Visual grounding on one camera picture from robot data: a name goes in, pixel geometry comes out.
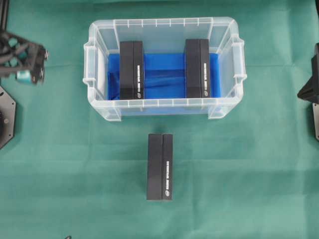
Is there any green table cloth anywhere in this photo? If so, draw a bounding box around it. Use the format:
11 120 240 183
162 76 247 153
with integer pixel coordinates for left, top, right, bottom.
0 0 319 239

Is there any black frame rail left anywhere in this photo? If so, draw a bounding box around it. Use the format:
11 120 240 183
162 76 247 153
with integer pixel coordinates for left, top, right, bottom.
0 0 9 31

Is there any clear plastic storage case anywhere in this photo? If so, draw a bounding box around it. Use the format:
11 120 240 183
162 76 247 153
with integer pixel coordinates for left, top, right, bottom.
83 17 247 121

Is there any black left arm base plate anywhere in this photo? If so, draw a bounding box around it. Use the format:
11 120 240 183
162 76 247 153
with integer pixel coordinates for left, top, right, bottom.
0 87 16 148

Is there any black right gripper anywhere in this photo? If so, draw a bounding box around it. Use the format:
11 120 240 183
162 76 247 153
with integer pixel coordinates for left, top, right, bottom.
297 43 319 104

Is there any blue plastic liner sheet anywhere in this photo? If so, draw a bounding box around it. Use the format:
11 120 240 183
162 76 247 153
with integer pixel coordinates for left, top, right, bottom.
106 52 223 101

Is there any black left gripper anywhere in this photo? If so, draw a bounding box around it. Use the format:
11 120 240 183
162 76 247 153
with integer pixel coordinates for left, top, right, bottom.
0 31 49 85

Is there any black box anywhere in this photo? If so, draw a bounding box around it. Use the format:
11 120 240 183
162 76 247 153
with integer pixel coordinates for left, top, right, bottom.
120 41 145 100
184 39 210 98
147 133 173 201

